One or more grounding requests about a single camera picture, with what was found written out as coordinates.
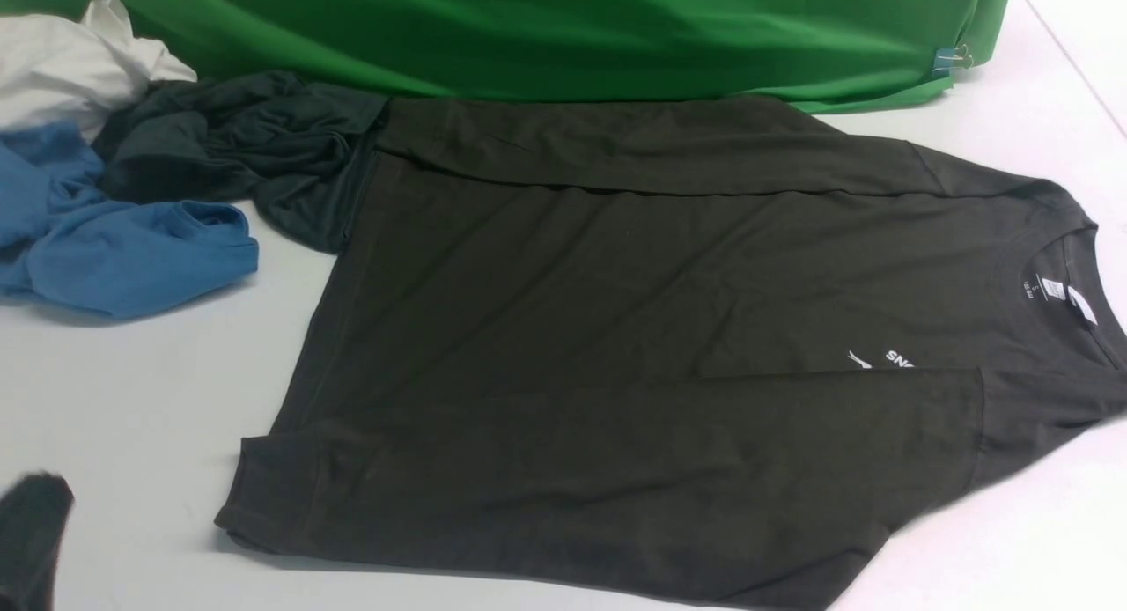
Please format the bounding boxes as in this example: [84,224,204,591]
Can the blue crumpled garment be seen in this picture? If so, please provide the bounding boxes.
[1,121,259,320]

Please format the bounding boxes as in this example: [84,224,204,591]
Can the white crumpled garment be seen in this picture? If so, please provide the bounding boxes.
[1,0,197,143]

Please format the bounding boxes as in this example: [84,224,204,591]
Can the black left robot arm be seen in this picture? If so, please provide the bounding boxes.
[1,472,74,610]

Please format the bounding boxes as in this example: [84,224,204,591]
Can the dark gray long-sleeved shirt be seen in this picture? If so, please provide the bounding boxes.
[215,96,1124,610]

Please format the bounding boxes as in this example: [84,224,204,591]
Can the green backdrop cloth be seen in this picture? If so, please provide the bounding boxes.
[3,0,1009,114]

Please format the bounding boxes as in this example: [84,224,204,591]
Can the dark teal crumpled garment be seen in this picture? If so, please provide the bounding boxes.
[92,70,387,254]

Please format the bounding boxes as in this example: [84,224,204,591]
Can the blue binder clip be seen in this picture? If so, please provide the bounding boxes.
[932,44,975,77]

